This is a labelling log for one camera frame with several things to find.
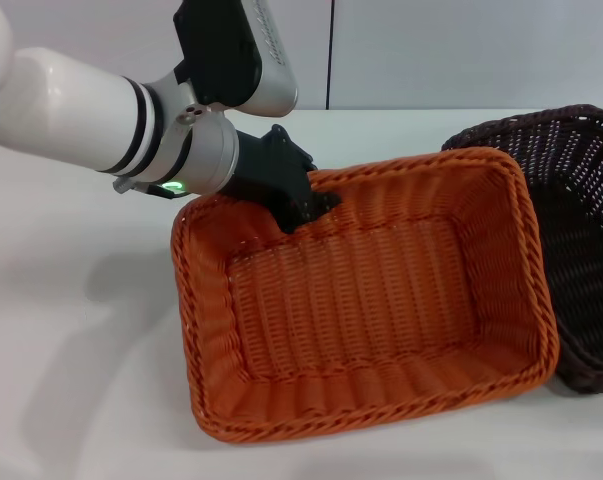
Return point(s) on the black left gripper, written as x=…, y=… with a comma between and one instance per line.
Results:
x=271, y=170

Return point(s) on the orange woven plastic basket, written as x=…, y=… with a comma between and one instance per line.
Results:
x=361, y=300

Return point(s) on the dark brown woven plastic basket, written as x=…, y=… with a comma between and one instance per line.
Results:
x=581, y=210

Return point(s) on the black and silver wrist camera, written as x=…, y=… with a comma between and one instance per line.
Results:
x=231, y=45

